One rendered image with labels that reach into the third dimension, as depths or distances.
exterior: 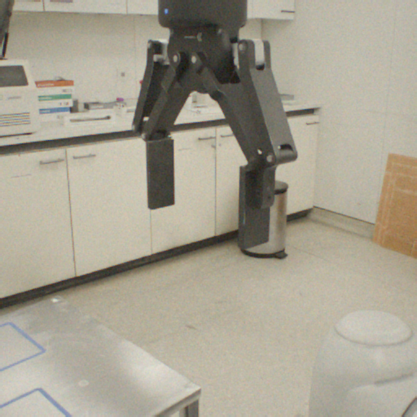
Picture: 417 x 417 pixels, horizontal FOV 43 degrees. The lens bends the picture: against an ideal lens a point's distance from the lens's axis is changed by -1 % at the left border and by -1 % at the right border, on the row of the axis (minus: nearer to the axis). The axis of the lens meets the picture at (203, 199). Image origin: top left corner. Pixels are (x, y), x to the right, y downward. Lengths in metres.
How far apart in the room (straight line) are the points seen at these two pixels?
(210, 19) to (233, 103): 0.07
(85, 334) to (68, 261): 1.98
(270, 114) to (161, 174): 0.17
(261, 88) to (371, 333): 0.45
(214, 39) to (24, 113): 2.35
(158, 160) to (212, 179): 2.92
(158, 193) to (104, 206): 2.49
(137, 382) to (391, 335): 0.41
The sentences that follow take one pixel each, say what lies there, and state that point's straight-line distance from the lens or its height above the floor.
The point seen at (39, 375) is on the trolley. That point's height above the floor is 0.82.
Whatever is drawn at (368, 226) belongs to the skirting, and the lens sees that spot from 3.99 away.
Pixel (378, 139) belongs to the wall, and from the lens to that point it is 3.83.
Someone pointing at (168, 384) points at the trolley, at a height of 0.82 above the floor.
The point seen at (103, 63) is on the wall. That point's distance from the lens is 3.63.
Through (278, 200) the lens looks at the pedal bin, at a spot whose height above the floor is 0.39.
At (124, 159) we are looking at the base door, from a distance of 3.03.
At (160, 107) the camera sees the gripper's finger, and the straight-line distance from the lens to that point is 0.50.
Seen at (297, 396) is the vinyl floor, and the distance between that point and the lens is 2.26.
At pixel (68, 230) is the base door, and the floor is 0.36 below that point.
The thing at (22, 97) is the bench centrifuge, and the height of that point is 1.09.
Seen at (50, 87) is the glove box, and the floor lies 1.09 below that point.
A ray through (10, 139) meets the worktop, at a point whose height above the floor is 0.90.
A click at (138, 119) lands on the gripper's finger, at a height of 1.28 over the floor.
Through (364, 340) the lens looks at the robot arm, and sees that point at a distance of 0.76.
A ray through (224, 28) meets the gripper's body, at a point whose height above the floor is 1.36.
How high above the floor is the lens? 1.36
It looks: 17 degrees down
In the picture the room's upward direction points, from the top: straight up
